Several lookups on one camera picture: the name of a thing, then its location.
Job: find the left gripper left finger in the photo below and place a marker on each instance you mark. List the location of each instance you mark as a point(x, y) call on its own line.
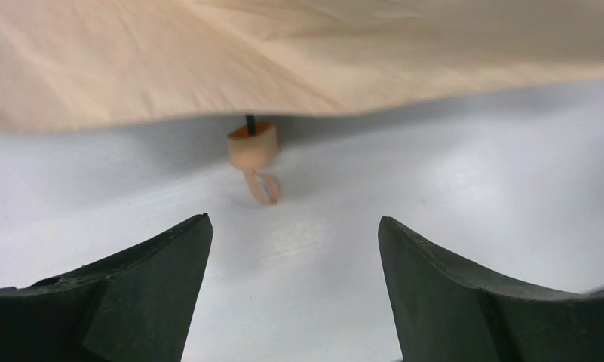
point(135, 305)

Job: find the black and beige umbrella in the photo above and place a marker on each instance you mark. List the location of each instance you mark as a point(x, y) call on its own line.
point(71, 65)

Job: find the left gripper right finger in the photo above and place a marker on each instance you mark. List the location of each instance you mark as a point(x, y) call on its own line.
point(449, 308)

